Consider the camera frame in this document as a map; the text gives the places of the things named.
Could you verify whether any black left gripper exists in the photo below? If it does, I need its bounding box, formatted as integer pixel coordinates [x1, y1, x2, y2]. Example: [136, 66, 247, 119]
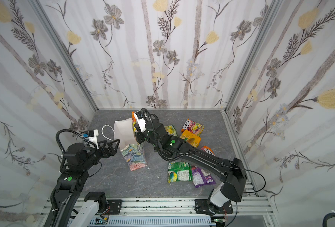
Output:
[80, 138, 120, 171]

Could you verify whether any floral white paper bag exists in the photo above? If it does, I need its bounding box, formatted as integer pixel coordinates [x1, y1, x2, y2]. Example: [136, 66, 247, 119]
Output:
[101, 118, 147, 171]

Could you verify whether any green Fox's tea candy bag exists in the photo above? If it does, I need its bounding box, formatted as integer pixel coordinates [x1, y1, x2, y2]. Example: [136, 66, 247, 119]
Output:
[168, 162, 193, 183]

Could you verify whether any purple Fox's berries bag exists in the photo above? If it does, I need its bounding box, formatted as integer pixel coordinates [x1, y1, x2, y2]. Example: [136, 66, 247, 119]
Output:
[192, 166, 216, 188]

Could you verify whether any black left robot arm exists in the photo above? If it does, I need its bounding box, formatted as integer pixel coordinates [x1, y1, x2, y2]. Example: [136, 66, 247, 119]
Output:
[45, 129, 120, 227]

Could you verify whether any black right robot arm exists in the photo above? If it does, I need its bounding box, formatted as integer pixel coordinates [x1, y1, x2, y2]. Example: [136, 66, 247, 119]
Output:
[133, 108, 249, 215]

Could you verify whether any green yellow Fox's candy bag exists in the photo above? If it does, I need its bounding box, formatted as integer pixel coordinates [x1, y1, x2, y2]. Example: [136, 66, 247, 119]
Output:
[165, 125, 178, 136]

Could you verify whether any yellow mango Lot100 bag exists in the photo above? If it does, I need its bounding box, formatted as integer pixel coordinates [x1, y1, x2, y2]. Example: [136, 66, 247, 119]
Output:
[180, 130, 201, 148]

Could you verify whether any red yellow Fox's candy bag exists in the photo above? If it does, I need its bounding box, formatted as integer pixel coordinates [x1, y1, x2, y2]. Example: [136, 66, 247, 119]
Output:
[201, 146, 216, 156]

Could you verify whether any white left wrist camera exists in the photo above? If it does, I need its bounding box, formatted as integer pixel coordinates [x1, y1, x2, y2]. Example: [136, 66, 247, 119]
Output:
[82, 129, 99, 149]

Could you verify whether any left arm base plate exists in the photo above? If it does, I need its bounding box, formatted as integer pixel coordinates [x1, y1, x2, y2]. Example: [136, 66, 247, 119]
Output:
[83, 191, 123, 216]

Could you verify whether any white ribbed cable duct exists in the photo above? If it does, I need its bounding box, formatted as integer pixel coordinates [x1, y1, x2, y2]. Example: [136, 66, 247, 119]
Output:
[88, 216, 217, 227]

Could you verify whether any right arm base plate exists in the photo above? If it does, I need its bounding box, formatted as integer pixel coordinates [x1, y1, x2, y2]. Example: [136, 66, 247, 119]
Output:
[194, 199, 234, 216]

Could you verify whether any aluminium front rail frame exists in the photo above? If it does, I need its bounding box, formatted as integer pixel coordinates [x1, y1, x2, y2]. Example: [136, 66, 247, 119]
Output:
[38, 181, 276, 227]

